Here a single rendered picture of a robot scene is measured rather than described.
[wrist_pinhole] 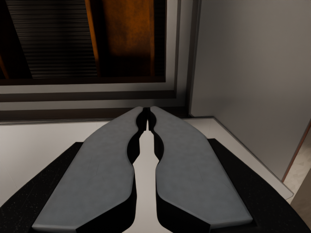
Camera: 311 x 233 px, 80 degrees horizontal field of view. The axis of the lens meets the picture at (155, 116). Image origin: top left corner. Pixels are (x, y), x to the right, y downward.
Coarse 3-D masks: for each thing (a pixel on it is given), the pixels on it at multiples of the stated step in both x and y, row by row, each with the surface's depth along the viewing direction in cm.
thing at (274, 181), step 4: (272, 176) 16; (272, 180) 17; (276, 180) 17; (272, 184) 17; (276, 184) 17; (280, 184) 17; (284, 184) 17; (276, 188) 17; (280, 188) 17; (284, 188) 17; (288, 188) 17; (280, 192) 18; (284, 192) 18; (288, 192) 18; (292, 192) 18; (284, 196) 18; (288, 196) 18
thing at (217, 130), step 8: (216, 120) 13; (216, 128) 14; (224, 128) 14; (208, 136) 14; (216, 136) 14; (224, 136) 14; (232, 136) 14; (224, 144) 14; (232, 144) 14; (240, 144) 14; (232, 152) 15; (240, 152) 15; (248, 152) 15; (248, 160) 15; (256, 160) 15; (256, 168) 16; (264, 168) 16; (264, 176) 16
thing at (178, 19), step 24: (168, 0) 13; (192, 0) 11; (168, 24) 13; (192, 24) 11; (168, 48) 14; (192, 48) 12; (168, 72) 15; (192, 72) 12; (0, 96) 15; (24, 96) 15; (48, 96) 15; (72, 96) 15; (96, 96) 15; (120, 96) 15; (144, 96) 15; (168, 96) 15; (0, 120) 13; (24, 120) 13; (48, 120) 13; (72, 120) 13; (96, 120) 13
